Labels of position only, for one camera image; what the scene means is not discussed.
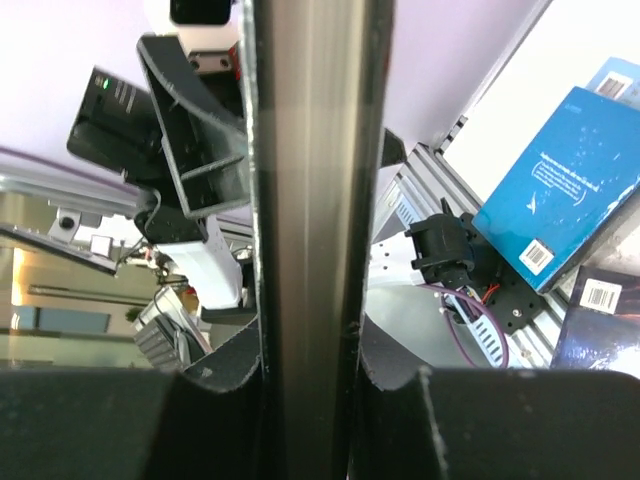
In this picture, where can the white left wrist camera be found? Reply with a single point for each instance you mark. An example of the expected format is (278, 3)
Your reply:
(199, 25)

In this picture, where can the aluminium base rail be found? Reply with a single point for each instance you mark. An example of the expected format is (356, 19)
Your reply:
(414, 192)

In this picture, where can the black cover book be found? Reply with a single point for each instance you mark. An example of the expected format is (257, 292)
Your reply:
(314, 75)

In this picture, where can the dark galaxy cover book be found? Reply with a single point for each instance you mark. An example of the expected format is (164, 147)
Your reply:
(600, 330)

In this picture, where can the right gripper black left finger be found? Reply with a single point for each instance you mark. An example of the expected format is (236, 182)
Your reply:
(136, 424)

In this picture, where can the light blue book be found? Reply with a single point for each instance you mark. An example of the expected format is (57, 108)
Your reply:
(618, 80)

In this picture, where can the teal ocean cover book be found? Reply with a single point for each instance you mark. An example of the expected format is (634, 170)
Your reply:
(568, 183)

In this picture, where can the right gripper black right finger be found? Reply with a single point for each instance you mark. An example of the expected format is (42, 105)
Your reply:
(418, 422)

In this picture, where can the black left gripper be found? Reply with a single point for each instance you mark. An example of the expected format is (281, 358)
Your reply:
(198, 102)

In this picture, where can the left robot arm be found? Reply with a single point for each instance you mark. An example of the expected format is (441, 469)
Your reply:
(116, 128)

